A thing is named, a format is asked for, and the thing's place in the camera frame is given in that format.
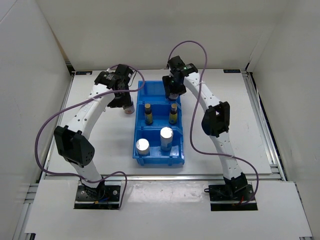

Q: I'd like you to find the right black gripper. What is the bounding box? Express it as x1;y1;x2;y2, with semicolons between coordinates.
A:
161;74;187;99

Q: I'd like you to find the yellow-label sauce bottle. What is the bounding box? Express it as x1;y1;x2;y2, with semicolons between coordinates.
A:
144;103;153;125
169;103;178;125

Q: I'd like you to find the silver-lid bead jar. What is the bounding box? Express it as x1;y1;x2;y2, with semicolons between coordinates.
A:
135;138;150;156
160;127;174;151

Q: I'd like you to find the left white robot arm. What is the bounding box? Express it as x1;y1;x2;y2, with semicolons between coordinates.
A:
54;64;135;201

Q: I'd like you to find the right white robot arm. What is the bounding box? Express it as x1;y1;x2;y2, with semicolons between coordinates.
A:
162;56;248;200

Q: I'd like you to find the far blue storage bin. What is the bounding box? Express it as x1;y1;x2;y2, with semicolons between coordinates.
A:
137;80;181;105

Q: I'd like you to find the blue storage bin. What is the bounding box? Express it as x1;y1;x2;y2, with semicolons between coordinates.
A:
132;127;185;166
137;80;181;105
135;102;183;130

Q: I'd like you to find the middle blue storage bin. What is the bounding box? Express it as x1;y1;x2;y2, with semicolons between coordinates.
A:
135;102;183;130

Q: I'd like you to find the near blue storage bin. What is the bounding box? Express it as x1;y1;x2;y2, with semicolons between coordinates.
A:
132;127;185;166

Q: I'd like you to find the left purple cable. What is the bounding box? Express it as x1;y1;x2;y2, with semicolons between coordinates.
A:
34;65;146;210

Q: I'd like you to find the purple cable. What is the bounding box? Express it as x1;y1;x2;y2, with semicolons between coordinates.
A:
168;40;260;206
34;65;146;210

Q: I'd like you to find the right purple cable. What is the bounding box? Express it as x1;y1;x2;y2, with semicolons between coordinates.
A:
168;40;260;206

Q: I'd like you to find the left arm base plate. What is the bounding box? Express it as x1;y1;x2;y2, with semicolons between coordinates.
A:
73;181;123;210

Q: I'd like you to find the aluminium table edge rail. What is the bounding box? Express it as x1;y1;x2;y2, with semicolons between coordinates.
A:
43;173;282;181

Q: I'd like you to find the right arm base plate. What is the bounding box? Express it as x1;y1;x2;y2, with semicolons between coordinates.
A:
204;184;258;212

